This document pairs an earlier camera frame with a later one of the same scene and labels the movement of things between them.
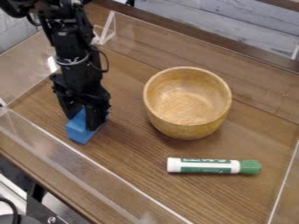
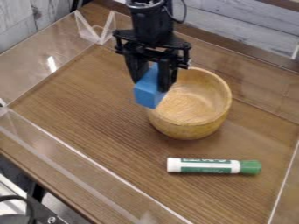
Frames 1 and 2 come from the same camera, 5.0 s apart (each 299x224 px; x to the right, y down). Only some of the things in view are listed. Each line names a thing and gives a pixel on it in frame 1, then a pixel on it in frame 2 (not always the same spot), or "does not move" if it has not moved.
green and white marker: (213, 165) does not move
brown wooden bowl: (187, 100) does not move
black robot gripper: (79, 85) to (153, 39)
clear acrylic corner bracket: (105, 32) does not move
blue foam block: (78, 130) to (147, 93)
